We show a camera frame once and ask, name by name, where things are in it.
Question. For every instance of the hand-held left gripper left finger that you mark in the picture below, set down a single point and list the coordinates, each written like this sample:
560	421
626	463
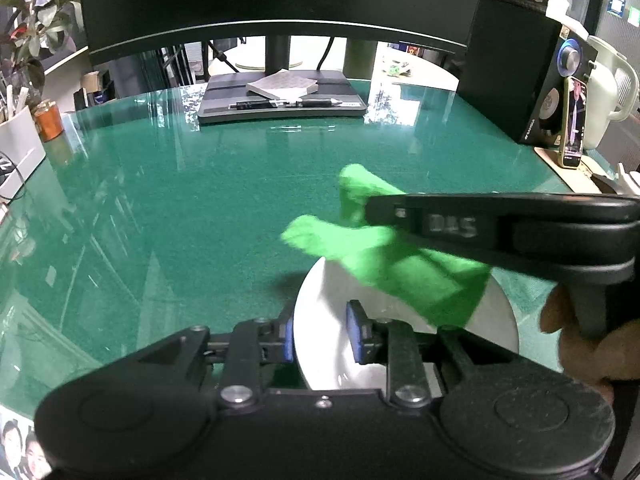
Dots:
288	342

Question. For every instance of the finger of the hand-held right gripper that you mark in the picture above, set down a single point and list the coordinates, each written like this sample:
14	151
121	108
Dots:
450	225

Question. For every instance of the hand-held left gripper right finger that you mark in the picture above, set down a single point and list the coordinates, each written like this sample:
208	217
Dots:
354	332

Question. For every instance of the white bowl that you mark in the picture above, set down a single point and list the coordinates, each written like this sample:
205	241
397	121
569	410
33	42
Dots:
325	320

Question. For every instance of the green cleaning cloth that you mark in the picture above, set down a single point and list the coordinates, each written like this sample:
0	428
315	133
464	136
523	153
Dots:
390	260

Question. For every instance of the person's right hand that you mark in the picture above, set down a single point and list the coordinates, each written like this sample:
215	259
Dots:
620	355

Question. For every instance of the dark grey computer mouse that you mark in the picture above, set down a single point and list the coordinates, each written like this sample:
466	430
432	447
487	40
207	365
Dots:
606	184

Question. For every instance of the tan mouse pad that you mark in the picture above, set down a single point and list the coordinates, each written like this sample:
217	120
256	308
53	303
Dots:
555	160

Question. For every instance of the cream teapot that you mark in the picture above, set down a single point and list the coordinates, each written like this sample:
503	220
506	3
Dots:
630	177

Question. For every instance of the smartphone in green case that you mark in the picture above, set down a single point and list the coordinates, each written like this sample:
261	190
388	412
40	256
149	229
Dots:
575	125

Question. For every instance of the pale green thermos jug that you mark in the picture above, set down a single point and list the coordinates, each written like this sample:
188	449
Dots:
602	95

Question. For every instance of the green crumpled wrapper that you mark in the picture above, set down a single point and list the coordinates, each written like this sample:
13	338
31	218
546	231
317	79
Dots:
399	69

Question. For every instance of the black speaker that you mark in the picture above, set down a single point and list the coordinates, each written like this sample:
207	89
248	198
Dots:
505	70

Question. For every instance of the dark green cylinder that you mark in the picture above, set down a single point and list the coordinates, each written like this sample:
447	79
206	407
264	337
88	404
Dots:
360	60

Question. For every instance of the black pen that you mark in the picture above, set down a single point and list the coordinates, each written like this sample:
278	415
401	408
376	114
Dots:
285	104

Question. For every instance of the white notepad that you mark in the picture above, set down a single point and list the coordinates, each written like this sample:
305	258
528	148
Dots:
282	85

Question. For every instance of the grey monitor stand base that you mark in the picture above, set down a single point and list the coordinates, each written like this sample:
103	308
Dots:
235	92

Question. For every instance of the small photo print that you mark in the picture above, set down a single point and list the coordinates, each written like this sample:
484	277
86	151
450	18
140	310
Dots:
20	447

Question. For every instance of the orange jar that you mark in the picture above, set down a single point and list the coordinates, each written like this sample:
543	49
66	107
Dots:
49	122

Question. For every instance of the white desk organiser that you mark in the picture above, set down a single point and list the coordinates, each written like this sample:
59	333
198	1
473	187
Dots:
20	150

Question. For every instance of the potted plant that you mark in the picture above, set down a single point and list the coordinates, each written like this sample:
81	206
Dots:
35	25

